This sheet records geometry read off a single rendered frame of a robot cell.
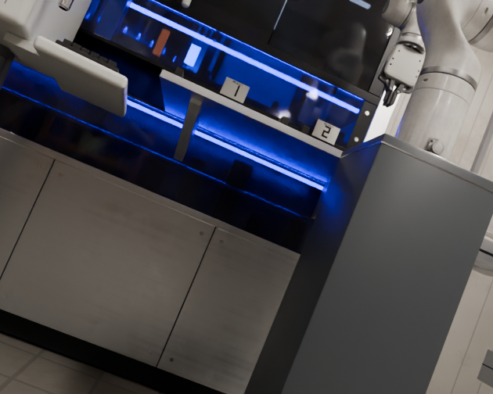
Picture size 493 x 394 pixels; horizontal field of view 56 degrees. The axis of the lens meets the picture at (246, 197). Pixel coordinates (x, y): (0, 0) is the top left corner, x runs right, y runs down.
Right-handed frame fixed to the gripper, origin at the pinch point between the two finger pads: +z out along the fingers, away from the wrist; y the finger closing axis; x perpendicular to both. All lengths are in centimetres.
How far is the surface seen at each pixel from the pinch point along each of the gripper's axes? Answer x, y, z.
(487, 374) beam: -33, -85, 64
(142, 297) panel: -28, 42, 83
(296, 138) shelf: 11.9, 22.2, 24.3
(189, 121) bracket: -3, 49, 29
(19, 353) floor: -24, 69, 110
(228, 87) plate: -28, 43, 9
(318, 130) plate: -27.9, 9.7, 9.3
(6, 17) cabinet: 26, 89, 30
